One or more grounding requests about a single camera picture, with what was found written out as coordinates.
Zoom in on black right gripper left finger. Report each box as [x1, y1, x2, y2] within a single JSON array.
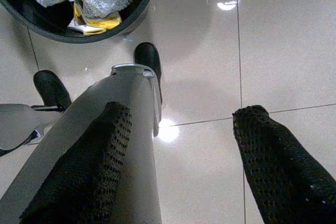
[[19, 101, 132, 224]]

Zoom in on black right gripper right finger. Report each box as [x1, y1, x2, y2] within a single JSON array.
[[232, 105, 336, 224]]

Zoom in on black round rubbish bin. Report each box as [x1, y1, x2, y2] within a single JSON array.
[[0, 0, 160, 44]]

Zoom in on silver robot right leg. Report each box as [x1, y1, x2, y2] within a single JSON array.
[[0, 63, 163, 224]]

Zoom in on silver robot leg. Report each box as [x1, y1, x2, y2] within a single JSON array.
[[0, 103, 64, 156], [0, 63, 163, 224]]

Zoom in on silver robot left leg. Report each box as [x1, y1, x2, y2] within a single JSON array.
[[0, 103, 64, 156]]

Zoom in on black robot left foot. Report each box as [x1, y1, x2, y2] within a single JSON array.
[[33, 70, 72, 111]]

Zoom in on black robot foot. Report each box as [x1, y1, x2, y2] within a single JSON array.
[[133, 42, 163, 106], [33, 70, 72, 111]]

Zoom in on black robot right foot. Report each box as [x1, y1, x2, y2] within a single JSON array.
[[133, 42, 163, 106]]

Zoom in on yellow paper packaging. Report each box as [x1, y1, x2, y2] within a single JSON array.
[[67, 1, 123, 36]]

